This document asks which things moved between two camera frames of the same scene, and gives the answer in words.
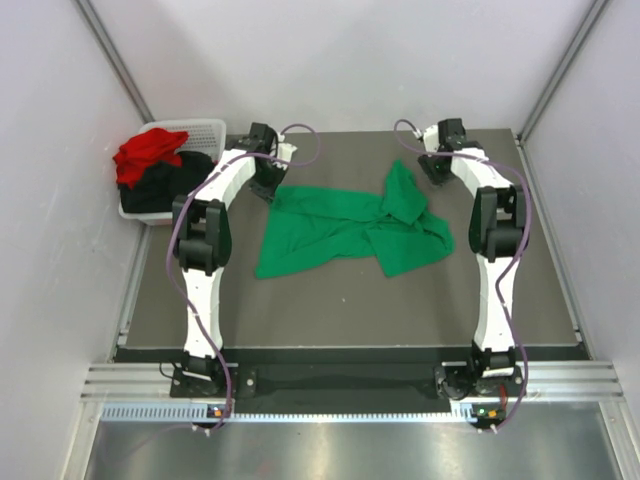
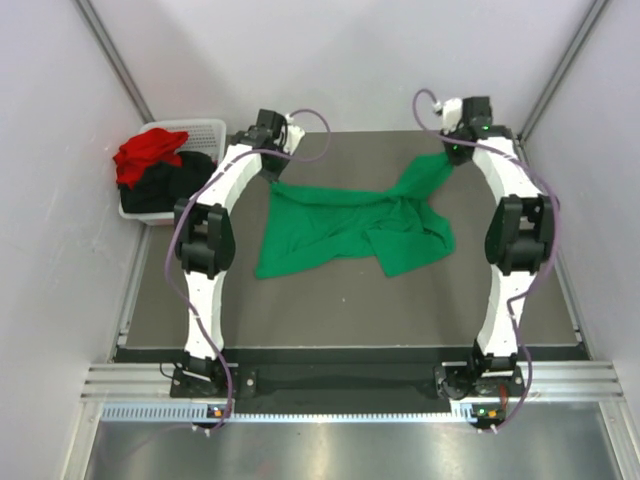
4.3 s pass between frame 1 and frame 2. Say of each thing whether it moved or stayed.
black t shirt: stayed
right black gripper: moved
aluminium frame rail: stayed
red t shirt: stayed
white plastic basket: stayed
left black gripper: moved
